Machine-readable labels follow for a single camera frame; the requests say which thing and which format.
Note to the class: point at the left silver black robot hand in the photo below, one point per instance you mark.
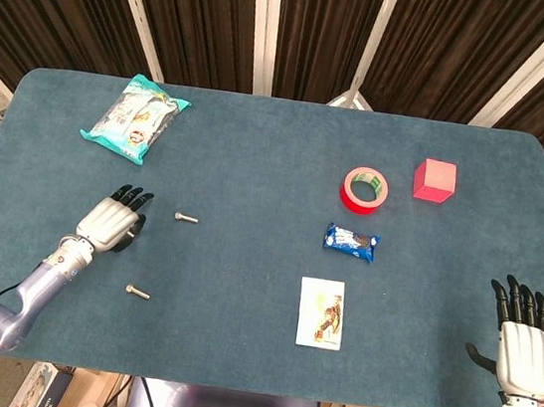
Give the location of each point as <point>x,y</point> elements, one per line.
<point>104,221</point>

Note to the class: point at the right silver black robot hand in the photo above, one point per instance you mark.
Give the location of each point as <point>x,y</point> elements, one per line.
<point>527,357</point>

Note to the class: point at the left purple robot arm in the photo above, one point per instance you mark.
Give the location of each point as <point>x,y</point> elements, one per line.
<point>41,283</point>

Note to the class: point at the teal snack bag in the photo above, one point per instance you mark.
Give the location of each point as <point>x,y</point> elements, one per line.
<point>132,120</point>

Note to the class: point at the teal felt table cover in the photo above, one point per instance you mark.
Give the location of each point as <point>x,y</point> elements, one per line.
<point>254,186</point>

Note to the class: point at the brown cardboard sheet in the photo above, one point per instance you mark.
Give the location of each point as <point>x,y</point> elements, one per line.
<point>87,390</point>

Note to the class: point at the dark blue box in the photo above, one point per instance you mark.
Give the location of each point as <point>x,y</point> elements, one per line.
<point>54,390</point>

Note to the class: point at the white printed box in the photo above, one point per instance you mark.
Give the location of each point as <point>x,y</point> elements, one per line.
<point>34,388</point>

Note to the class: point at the pink red cube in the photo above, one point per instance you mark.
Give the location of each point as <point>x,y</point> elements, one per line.
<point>435,182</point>

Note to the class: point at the white picture card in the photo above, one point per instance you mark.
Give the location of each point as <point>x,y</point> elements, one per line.
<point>320,315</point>

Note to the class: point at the blue cookie packet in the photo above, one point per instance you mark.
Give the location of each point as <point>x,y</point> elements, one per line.
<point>349,241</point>

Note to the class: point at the red tape roll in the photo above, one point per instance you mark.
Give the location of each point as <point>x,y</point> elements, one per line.
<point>349,204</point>

